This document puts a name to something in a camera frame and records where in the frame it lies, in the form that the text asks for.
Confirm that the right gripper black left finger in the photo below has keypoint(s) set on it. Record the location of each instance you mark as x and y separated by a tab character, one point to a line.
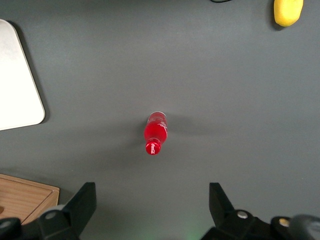
80	212

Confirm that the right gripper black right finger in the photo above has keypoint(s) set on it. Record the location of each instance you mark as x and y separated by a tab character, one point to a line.
222	215

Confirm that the wooden drawer cabinet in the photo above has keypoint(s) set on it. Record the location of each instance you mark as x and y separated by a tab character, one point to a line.
25	195

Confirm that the red cola bottle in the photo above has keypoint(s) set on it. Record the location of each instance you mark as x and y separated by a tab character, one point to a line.
155	132

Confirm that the beige plastic tray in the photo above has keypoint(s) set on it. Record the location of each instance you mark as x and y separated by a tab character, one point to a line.
15	82

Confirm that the yellow lemon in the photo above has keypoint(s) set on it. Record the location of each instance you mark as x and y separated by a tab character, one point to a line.
287	12

